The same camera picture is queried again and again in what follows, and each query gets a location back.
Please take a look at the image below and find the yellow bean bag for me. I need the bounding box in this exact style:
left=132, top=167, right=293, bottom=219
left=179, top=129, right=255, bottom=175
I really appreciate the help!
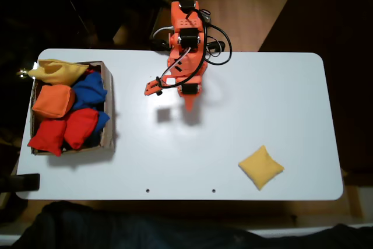
left=238, top=145, right=285, bottom=191
left=28, top=58, right=90, bottom=86

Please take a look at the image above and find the cardboard box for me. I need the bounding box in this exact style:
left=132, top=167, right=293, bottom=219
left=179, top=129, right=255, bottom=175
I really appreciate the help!
left=30, top=61, right=115, bottom=156

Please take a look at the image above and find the blue bean bag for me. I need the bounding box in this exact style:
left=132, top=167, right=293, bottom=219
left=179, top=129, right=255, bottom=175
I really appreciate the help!
left=94, top=110, right=111, bottom=133
left=71, top=71, right=108, bottom=111

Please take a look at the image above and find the red bean bag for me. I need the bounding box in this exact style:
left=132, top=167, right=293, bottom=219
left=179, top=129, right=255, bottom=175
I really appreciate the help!
left=27, top=117, right=68, bottom=157
left=63, top=108, right=100, bottom=150

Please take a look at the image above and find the orange bean bag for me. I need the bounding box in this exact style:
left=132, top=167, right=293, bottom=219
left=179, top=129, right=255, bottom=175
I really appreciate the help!
left=31, top=84, right=76, bottom=119

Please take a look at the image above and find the black plug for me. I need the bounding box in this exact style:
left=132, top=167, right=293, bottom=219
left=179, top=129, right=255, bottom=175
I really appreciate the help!
left=206, top=40, right=227, bottom=57

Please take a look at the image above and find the person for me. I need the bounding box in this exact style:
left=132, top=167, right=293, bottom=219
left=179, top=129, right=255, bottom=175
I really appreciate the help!
left=8, top=201, right=373, bottom=249

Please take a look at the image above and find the black table clamp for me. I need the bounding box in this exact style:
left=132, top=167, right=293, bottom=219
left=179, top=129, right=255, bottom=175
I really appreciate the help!
left=0, top=173, right=41, bottom=193

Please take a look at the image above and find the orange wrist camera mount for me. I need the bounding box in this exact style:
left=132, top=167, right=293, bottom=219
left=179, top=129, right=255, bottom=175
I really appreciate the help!
left=143, top=76, right=178, bottom=97

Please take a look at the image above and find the black power cable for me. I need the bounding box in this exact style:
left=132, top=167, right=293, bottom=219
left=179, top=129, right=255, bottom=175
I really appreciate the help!
left=150, top=37, right=171, bottom=51

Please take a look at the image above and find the thick black camera cable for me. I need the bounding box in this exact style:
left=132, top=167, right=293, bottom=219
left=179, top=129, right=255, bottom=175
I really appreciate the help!
left=156, top=8, right=233, bottom=89

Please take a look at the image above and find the white cable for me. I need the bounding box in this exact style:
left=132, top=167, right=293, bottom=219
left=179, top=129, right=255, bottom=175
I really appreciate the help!
left=153, top=26, right=175, bottom=40

